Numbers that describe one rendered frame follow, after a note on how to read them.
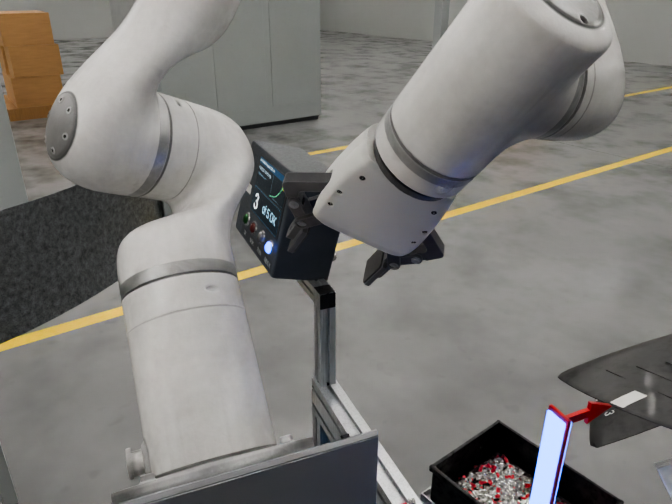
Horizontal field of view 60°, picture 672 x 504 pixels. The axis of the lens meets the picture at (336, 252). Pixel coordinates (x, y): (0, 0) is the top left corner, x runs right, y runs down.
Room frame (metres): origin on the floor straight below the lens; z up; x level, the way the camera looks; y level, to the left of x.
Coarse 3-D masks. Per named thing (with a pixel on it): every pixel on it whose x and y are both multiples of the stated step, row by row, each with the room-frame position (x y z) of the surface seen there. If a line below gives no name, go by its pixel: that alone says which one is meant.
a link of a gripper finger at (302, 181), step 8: (288, 176) 0.49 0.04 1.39; (296, 176) 0.49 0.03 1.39; (304, 176) 0.49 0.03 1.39; (312, 176) 0.48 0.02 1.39; (320, 176) 0.48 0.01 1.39; (328, 176) 0.48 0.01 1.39; (288, 184) 0.48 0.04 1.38; (296, 184) 0.48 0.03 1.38; (304, 184) 0.48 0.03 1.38; (312, 184) 0.48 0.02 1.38; (320, 184) 0.48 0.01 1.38; (288, 192) 0.49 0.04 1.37; (296, 192) 0.49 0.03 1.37
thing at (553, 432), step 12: (552, 420) 0.41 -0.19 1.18; (552, 432) 0.41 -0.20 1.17; (552, 444) 0.41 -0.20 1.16; (540, 456) 0.42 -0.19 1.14; (552, 456) 0.40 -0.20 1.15; (540, 468) 0.41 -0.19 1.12; (552, 468) 0.40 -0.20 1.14; (540, 480) 0.41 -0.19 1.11; (552, 480) 0.40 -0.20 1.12; (540, 492) 0.41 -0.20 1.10
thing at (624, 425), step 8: (600, 416) 0.70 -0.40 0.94; (616, 416) 0.68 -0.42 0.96; (624, 416) 0.67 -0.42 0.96; (632, 416) 0.66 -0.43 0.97; (592, 424) 0.70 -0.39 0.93; (600, 424) 0.69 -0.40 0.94; (608, 424) 0.68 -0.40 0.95; (616, 424) 0.67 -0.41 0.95; (624, 424) 0.66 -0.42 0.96; (632, 424) 0.65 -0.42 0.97; (640, 424) 0.64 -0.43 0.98; (648, 424) 0.64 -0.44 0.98; (656, 424) 0.63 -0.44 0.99; (592, 432) 0.68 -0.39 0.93; (600, 432) 0.67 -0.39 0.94; (608, 432) 0.66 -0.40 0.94; (616, 432) 0.65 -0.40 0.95; (624, 432) 0.65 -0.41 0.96; (632, 432) 0.64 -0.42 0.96; (640, 432) 0.63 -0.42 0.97; (592, 440) 0.66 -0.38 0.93; (600, 440) 0.66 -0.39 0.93; (608, 440) 0.65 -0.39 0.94; (616, 440) 0.64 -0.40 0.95
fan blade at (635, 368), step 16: (624, 352) 0.56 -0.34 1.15; (640, 352) 0.55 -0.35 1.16; (656, 352) 0.54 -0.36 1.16; (576, 368) 0.56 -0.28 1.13; (592, 368) 0.55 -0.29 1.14; (608, 368) 0.54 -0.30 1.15; (624, 368) 0.53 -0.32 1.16; (640, 368) 0.52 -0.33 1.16; (656, 368) 0.51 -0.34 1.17; (576, 384) 0.52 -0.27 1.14; (592, 384) 0.51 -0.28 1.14; (608, 384) 0.50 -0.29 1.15; (624, 384) 0.50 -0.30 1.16; (640, 384) 0.49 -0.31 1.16; (656, 384) 0.48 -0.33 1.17; (608, 400) 0.47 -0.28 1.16; (640, 400) 0.46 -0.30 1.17; (656, 400) 0.45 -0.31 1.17; (640, 416) 0.43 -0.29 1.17; (656, 416) 0.43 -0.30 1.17
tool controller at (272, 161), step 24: (264, 144) 1.13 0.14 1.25; (264, 168) 1.05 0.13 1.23; (288, 168) 0.96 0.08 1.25; (312, 168) 1.00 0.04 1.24; (264, 192) 1.02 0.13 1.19; (312, 192) 0.93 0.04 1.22; (240, 216) 1.12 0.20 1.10; (264, 216) 0.99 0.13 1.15; (288, 216) 0.91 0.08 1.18; (264, 240) 0.97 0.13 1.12; (288, 240) 0.91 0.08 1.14; (312, 240) 0.93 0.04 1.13; (336, 240) 0.95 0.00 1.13; (264, 264) 0.94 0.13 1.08; (288, 264) 0.91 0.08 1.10; (312, 264) 0.93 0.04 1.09
